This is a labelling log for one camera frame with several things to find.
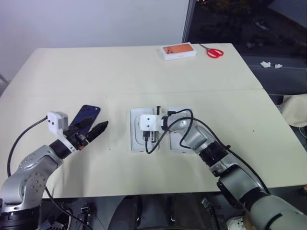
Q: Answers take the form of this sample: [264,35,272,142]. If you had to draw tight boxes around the red handled scissors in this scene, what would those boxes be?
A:
[198,43,224,58]

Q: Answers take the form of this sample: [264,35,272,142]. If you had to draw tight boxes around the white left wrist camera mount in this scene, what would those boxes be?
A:
[47,110,79,154]

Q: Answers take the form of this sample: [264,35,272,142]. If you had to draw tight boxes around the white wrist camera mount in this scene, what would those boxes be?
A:
[138,114,162,132]
[47,110,79,154]

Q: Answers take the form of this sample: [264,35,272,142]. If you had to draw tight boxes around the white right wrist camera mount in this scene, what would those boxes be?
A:
[138,114,162,132]

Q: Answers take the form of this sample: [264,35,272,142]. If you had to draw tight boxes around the cream fabric cushion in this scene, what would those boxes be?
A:
[282,93,307,127]

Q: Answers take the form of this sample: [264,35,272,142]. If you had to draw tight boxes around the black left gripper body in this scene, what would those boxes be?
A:
[62,126,91,151]

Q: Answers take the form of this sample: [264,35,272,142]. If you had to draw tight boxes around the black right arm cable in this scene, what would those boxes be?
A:
[144,109,270,192]

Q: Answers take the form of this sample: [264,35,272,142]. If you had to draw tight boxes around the dark grey sofa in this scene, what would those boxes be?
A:
[239,54,307,97]

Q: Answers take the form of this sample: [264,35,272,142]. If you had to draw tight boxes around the grey window frame post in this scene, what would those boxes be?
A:
[181,0,196,44]

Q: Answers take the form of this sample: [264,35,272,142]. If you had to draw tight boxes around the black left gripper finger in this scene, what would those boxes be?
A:
[86,120,109,144]
[69,116,94,136]

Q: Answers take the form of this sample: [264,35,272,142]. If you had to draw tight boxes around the dark blue smartphone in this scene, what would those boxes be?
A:
[69,104,101,135]

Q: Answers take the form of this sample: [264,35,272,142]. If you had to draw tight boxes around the white shoe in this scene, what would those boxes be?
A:
[226,215,250,230]

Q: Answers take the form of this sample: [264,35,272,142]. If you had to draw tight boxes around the white box with orange phone print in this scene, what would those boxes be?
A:
[160,44,198,61]

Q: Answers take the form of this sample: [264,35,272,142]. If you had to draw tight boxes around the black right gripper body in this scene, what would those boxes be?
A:
[142,130,160,145]

